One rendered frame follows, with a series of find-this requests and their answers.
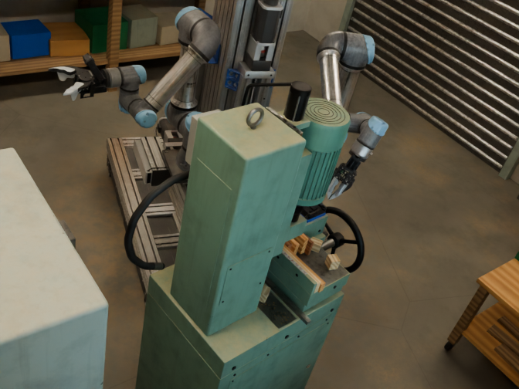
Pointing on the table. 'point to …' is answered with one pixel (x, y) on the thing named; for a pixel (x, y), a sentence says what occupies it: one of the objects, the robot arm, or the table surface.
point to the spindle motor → (322, 147)
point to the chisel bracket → (296, 228)
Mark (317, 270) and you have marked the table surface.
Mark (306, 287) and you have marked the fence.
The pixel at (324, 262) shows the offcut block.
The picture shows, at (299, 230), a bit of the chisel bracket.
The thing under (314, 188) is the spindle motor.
